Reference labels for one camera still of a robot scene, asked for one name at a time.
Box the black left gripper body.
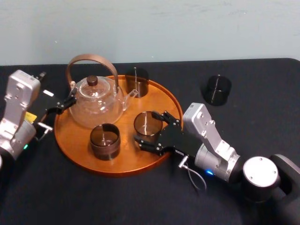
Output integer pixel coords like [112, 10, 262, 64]
[25, 89, 60, 128]

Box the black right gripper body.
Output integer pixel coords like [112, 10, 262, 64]
[156, 121, 203, 161]

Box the dark smoked glass cup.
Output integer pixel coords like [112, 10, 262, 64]
[125, 67, 150, 98]
[90, 123, 121, 161]
[201, 75, 233, 107]
[133, 111, 164, 144]

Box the round brown wooden tray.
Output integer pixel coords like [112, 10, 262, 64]
[53, 75, 184, 178]

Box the glass teapot lid brown knob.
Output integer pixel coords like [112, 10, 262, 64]
[79, 75, 111, 95]

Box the black table cloth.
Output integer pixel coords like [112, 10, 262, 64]
[0, 58, 300, 225]

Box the thin dark left gripper cable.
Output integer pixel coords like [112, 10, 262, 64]
[37, 122, 53, 142]

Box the thin dark gripper cable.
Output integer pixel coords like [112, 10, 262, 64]
[37, 122, 53, 142]
[178, 155, 207, 192]

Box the clear glass teapot brown handle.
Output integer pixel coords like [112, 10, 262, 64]
[66, 54, 139, 130]

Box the thin dark right gripper cable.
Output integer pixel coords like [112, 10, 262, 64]
[178, 155, 207, 192]

